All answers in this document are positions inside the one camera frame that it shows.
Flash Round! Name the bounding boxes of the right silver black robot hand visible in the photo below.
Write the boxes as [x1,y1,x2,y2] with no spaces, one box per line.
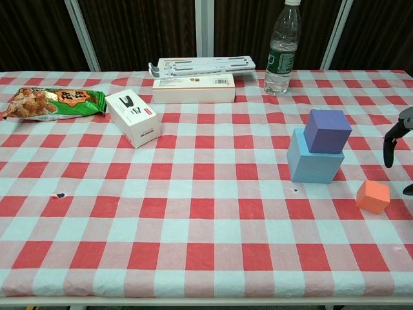
[383,105,413,196]

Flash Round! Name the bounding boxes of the small orange cube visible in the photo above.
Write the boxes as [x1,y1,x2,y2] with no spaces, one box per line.
[356,180,391,215]

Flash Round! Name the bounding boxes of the medium purple cube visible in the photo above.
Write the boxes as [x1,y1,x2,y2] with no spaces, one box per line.
[304,108,353,154]

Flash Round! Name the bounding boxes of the large light blue cube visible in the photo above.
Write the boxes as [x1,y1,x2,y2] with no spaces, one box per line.
[286,128,345,185]

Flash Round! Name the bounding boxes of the clear plastic water bottle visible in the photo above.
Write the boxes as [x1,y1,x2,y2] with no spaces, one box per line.
[263,0,303,96]

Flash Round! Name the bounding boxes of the white folding laptop stand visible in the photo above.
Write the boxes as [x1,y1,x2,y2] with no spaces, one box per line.
[148,55,257,79]

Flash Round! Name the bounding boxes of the flat white cardboard box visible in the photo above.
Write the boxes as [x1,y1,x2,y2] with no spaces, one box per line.
[152,74,236,104]

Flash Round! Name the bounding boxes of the red white checkered tablecloth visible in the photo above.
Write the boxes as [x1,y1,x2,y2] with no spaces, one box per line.
[0,69,413,298]

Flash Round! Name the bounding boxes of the small white stapler box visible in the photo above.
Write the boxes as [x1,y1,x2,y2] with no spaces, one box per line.
[105,88,161,149]

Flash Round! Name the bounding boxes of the green snack bag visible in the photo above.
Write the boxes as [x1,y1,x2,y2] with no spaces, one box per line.
[2,87,107,122]

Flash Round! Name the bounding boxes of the white partition post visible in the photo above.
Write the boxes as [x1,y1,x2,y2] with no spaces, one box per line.
[194,0,216,58]
[320,0,355,70]
[63,0,101,72]

